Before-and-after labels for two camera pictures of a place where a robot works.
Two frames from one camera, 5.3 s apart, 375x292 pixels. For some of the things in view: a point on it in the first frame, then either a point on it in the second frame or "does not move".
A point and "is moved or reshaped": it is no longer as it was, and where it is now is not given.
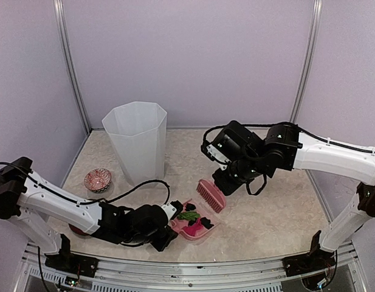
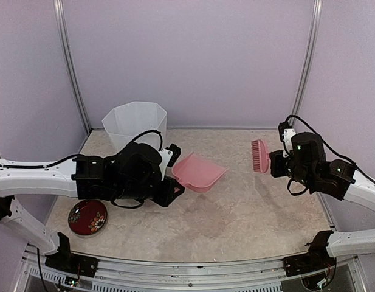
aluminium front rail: [267, 277] does not move
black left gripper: [160, 245] → [166, 197]
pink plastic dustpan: [178, 225] → [197, 174]
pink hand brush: [213, 195] is moved or reshaped
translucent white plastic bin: [138, 131] does not move
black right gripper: [228, 188] → [277, 171]
